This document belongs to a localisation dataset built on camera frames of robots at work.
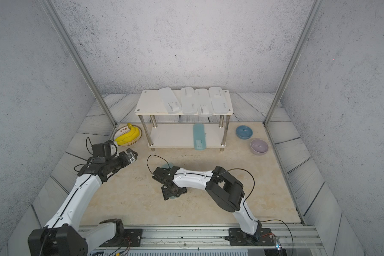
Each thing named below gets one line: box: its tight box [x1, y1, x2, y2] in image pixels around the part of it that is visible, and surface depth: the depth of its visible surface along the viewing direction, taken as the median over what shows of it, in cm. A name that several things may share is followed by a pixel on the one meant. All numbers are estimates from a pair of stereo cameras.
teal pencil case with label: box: [193, 123, 207, 151], surface depth 106 cm
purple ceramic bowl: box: [249, 138, 269, 156], surface depth 104 cm
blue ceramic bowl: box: [235, 124, 254, 140], surface depth 114 cm
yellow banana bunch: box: [115, 122, 140, 146], surface depth 110 cm
